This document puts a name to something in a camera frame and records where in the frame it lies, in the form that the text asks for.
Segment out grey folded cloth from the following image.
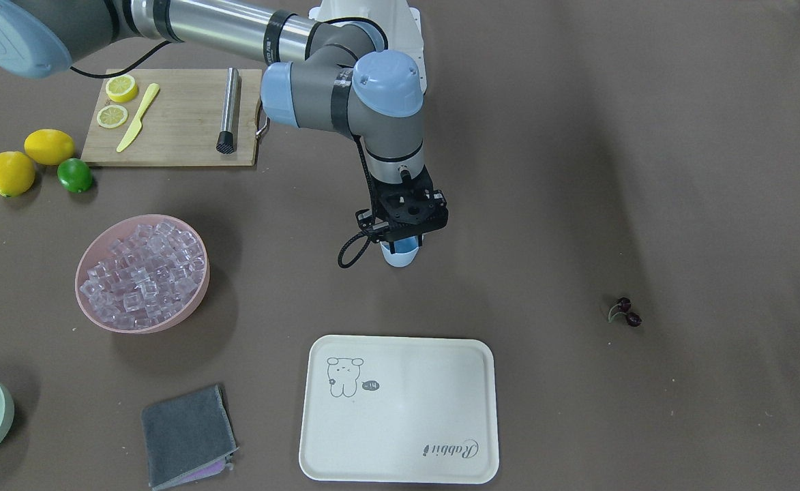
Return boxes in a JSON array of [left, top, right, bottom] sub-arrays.
[[140, 383, 238, 490]]

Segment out cream rabbit tray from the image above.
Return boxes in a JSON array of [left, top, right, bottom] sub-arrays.
[[299, 335, 500, 485]]

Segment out yellow plastic knife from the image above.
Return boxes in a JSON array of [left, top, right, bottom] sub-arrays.
[[115, 83, 162, 153]]

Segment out steel muddler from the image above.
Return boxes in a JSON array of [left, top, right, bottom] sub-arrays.
[[216, 66, 241, 155]]

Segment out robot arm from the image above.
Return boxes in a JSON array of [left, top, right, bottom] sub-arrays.
[[0, 1, 449, 243]]

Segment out lemon slice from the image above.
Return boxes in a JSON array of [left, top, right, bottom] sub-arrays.
[[95, 104, 129, 130], [104, 74, 140, 104]]

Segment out dark cherries pair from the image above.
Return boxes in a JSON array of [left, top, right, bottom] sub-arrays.
[[606, 297, 642, 327]]

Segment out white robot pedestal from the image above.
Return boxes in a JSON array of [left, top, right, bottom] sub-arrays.
[[308, 1, 428, 92]]

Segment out light blue plastic cup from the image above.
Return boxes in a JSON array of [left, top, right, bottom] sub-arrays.
[[380, 236, 419, 267]]

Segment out wooden cutting board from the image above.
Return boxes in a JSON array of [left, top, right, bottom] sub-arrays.
[[80, 69, 267, 167]]

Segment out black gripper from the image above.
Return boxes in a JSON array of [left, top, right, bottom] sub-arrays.
[[355, 167, 449, 243]]

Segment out pink bowl of ice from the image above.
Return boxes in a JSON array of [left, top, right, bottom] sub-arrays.
[[75, 214, 210, 333]]

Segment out green lime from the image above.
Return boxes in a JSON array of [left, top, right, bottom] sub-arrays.
[[57, 158, 94, 193]]

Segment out whole yellow lemon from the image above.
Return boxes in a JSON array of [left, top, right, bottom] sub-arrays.
[[0, 151, 37, 198], [25, 128, 76, 166]]

